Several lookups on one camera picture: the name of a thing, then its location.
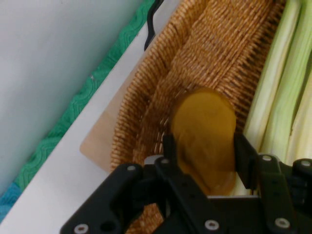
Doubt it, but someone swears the green foam mat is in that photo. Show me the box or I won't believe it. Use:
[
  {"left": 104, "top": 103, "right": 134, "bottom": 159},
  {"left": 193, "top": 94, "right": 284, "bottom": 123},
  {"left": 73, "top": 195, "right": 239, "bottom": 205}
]
[{"left": 13, "top": 0, "right": 156, "bottom": 193}]

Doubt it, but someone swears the pale green celery stalk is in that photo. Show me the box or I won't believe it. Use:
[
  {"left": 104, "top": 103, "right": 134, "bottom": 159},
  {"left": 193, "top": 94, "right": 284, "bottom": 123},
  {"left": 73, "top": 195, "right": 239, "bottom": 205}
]
[{"left": 229, "top": 0, "right": 312, "bottom": 197}]

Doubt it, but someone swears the woven wicker basket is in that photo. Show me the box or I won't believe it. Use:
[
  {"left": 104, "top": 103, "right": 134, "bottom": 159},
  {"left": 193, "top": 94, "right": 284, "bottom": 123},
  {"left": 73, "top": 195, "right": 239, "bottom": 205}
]
[{"left": 109, "top": 0, "right": 286, "bottom": 234}]

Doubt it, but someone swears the black wavy strip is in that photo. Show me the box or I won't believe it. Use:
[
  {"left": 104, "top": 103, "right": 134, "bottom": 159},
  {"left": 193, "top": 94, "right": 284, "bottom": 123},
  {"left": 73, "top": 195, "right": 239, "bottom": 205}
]
[{"left": 144, "top": 0, "right": 164, "bottom": 51}]

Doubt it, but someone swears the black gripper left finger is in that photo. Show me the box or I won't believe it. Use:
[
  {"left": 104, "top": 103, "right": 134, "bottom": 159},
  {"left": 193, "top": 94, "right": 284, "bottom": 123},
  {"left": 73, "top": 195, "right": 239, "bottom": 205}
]
[{"left": 60, "top": 135, "right": 220, "bottom": 234}]

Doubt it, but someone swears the light blue foam mat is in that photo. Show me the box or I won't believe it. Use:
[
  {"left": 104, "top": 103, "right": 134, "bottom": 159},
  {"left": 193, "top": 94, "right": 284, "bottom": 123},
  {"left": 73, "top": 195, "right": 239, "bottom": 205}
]
[{"left": 0, "top": 181, "right": 24, "bottom": 216}]

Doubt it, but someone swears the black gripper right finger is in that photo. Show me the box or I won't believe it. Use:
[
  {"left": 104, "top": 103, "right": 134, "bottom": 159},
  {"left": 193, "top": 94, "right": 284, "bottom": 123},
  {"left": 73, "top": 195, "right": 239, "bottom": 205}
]
[{"left": 234, "top": 133, "right": 312, "bottom": 234}]

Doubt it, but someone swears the bamboo cutting board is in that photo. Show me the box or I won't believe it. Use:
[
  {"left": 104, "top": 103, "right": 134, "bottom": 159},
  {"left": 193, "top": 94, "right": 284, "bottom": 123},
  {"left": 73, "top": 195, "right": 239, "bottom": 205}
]
[{"left": 79, "top": 0, "right": 186, "bottom": 174}]

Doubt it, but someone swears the brown potato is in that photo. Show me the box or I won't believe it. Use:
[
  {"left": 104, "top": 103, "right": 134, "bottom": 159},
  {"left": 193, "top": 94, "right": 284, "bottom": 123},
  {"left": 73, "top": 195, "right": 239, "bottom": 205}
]
[{"left": 170, "top": 88, "right": 237, "bottom": 196}]

